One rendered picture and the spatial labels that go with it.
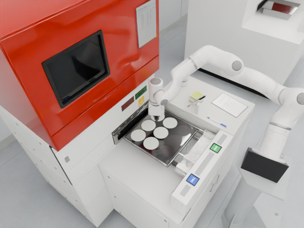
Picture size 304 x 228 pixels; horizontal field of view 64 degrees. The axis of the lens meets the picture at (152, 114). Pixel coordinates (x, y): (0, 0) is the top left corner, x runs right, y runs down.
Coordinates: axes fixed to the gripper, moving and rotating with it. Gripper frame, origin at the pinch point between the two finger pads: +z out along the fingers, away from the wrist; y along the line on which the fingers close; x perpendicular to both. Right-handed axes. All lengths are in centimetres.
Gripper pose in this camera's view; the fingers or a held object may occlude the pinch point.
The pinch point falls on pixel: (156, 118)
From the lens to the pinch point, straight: 161.6
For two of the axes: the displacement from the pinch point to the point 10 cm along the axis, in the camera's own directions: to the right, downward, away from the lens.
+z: 0.3, 6.8, 7.3
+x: 1.1, -7.3, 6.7
